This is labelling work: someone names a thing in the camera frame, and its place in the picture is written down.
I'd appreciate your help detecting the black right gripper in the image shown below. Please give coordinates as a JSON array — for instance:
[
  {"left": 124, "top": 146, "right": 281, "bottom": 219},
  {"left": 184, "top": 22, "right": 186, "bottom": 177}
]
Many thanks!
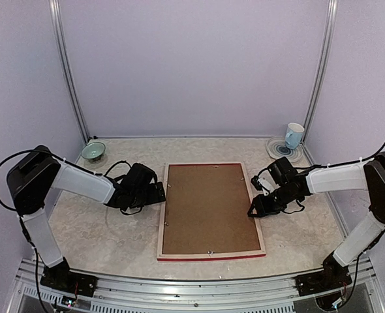
[{"left": 247, "top": 185, "right": 298, "bottom": 218}]

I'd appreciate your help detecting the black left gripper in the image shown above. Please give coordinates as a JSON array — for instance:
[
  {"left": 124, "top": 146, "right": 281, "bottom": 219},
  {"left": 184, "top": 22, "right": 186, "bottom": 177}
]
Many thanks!
[{"left": 130, "top": 181, "right": 166, "bottom": 209}]

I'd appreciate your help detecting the brown frame backing board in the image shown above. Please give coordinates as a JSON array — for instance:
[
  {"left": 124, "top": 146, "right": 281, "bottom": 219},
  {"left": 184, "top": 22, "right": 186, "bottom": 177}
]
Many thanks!
[{"left": 161, "top": 164, "right": 262, "bottom": 255}]

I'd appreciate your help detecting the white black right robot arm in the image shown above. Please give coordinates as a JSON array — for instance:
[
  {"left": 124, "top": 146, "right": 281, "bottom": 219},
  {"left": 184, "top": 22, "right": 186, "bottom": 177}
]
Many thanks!
[{"left": 244, "top": 126, "right": 385, "bottom": 276}]

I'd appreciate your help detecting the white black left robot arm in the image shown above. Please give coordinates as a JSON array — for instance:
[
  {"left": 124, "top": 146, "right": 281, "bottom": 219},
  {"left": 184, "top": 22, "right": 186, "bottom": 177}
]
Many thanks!
[{"left": 0, "top": 145, "right": 166, "bottom": 290}]

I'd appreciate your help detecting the green ceramic bowl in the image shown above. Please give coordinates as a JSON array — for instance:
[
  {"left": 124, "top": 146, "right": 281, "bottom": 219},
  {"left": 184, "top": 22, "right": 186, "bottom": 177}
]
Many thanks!
[{"left": 81, "top": 142, "right": 106, "bottom": 162}]

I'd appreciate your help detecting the round swirl pattern plate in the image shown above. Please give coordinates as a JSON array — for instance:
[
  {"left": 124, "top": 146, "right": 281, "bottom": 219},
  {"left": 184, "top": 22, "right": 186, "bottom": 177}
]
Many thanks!
[{"left": 266, "top": 136, "right": 303, "bottom": 163}]

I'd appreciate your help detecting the light blue ceramic mug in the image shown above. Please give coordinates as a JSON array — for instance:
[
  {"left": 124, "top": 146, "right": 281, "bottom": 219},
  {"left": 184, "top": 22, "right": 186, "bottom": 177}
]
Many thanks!
[{"left": 285, "top": 123, "right": 305, "bottom": 150}]

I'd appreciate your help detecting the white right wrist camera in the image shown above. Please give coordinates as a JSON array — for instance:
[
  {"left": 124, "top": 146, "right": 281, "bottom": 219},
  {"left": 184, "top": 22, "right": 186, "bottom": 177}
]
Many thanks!
[{"left": 251, "top": 175, "right": 274, "bottom": 195}]

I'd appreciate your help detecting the aluminium enclosure frame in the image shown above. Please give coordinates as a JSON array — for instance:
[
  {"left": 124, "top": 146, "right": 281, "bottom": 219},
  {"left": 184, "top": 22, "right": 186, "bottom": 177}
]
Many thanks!
[{"left": 14, "top": 0, "right": 384, "bottom": 313}]

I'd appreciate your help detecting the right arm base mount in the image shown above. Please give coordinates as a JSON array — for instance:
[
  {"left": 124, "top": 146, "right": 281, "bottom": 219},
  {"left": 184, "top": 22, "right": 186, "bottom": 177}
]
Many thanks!
[{"left": 295, "top": 253, "right": 352, "bottom": 296}]

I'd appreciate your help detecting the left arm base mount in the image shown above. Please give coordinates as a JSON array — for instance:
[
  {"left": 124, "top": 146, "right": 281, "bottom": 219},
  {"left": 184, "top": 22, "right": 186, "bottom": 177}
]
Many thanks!
[{"left": 40, "top": 267, "right": 98, "bottom": 297}]

